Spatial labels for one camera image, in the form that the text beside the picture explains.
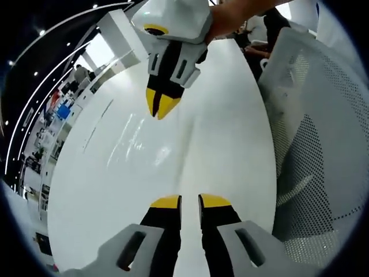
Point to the white mesh office chair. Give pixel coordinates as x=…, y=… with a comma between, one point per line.
x=311, y=144

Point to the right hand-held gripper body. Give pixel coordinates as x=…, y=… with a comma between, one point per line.
x=178, y=17

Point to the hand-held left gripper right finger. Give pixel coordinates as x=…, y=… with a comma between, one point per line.
x=236, y=254

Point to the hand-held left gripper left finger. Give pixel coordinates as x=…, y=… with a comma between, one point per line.
x=138, y=254

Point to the blue storage box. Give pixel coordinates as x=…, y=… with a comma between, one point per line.
x=63, y=112

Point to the clear resealable plastic bag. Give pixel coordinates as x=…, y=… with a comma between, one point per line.
x=150, y=144

